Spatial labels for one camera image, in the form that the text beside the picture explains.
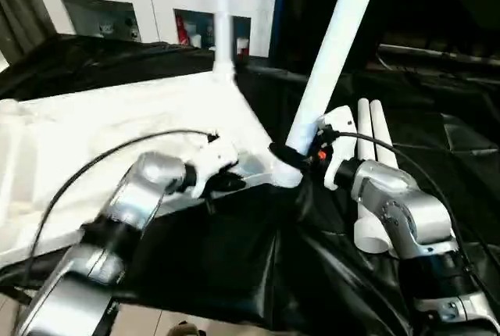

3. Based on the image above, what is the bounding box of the dark metal rod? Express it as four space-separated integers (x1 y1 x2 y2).
377 43 500 66

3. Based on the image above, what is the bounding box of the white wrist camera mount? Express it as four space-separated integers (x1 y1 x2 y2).
315 104 357 191
182 131 240 201

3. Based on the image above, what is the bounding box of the dark blue fabric panel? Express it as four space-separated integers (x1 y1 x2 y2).
268 0 291 70

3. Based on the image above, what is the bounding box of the black mat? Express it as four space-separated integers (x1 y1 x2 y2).
0 33 500 336

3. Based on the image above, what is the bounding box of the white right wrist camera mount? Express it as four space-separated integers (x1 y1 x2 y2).
315 104 357 191

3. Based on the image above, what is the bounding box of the grey curtain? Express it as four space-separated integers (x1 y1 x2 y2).
0 0 59 68

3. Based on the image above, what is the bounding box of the white plastic table top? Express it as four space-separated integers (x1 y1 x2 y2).
0 69 305 271

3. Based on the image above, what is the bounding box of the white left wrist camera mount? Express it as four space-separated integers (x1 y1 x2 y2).
182 131 240 201

